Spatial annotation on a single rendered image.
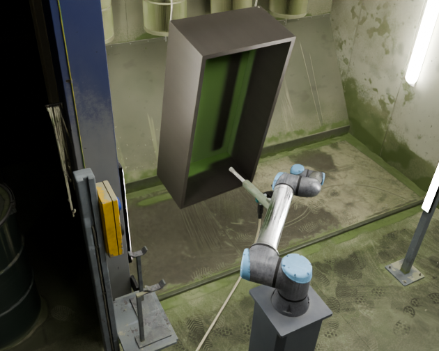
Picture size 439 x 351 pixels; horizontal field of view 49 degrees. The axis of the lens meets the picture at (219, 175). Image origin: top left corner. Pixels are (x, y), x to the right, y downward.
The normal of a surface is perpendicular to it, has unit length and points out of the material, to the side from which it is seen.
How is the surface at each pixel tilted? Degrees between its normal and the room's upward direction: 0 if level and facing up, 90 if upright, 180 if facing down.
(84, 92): 90
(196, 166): 12
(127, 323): 0
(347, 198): 0
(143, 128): 57
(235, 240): 0
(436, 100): 90
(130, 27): 90
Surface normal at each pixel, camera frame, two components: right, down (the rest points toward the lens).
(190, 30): 0.15, -0.68
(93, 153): 0.46, 0.54
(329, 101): 0.40, 0.02
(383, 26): -0.89, 0.25
